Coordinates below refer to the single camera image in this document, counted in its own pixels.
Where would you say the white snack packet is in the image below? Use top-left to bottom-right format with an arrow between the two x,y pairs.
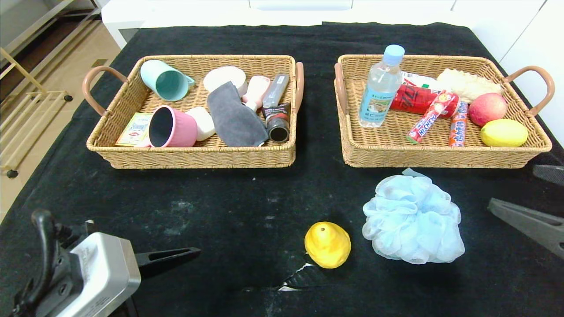
402,71 -> 441,91

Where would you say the brown low shelf unit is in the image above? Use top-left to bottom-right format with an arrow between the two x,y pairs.
0,0 -> 102,66

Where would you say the teal plastic cup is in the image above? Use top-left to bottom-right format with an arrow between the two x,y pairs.
140,60 -> 196,102

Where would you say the orange sausage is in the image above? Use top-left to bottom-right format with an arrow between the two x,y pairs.
449,100 -> 468,147

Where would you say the light blue bath pouf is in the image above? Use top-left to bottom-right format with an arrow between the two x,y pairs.
362,175 -> 465,265

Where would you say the yellow pear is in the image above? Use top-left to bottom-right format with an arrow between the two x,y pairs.
304,221 -> 352,269

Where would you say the wicker basket with handles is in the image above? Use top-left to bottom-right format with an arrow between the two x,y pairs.
334,54 -> 555,169
83,54 -> 304,169

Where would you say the red cola can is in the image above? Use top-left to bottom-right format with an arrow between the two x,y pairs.
390,85 -> 461,118

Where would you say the white round dish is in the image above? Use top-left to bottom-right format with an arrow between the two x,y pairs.
203,66 -> 247,95

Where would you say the black and red tube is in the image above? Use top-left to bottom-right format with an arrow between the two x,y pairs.
262,103 -> 291,143

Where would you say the black left camera cable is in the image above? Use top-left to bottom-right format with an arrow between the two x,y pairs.
22,209 -> 59,309

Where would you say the green card box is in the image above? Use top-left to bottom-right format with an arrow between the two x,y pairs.
115,112 -> 153,147

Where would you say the white side cabinet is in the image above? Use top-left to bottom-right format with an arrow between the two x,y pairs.
100,0 -> 152,49

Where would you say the red peach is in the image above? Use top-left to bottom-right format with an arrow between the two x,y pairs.
468,93 -> 508,127

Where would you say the pink and white small bottle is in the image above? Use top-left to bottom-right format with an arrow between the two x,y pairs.
241,75 -> 271,113

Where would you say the clear water bottle blue cap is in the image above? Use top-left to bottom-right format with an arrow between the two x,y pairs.
359,44 -> 405,129

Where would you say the grey tube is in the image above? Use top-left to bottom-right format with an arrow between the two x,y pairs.
263,74 -> 290,108

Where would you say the red Hi-Chew candy stick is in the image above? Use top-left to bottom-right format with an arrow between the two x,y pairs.
406,90 -> 459,144

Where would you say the yellow lemon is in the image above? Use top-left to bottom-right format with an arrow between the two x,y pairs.
481,119 -> 529,147

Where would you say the grey cloth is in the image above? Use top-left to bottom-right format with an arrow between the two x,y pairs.
206,81 -> 268,147

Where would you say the pink pot with handle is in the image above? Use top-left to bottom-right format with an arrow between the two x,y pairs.
148,106 -> 198,148

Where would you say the white soap bar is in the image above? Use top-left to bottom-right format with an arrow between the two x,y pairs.
185,107 -> 216,141

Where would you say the wooden rack on wheels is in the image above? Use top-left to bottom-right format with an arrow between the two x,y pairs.
0,46 -> 74,179

